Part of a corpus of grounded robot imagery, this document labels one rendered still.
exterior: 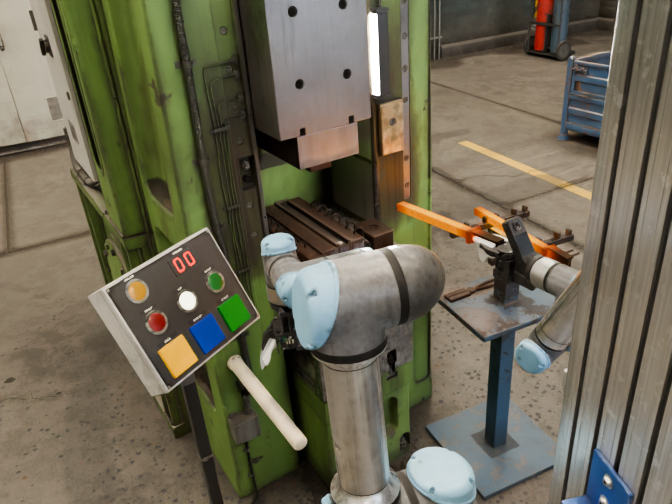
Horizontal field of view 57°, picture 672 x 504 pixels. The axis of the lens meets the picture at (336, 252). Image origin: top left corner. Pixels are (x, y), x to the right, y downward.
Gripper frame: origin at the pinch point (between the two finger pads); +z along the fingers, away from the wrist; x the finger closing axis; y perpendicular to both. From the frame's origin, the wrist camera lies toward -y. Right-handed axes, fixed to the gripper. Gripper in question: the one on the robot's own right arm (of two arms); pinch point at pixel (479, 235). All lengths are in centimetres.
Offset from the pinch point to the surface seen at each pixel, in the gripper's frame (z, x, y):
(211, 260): 33, -61, -2
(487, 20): 581, 576, 56
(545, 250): 3.1, 29.9, 16.2
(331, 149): 40.8, -18.0, -18.8
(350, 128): 40.7, -11.1, -23.4
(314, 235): 53, -20, 12
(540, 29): 492, 585, 65
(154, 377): 15, -85, 13
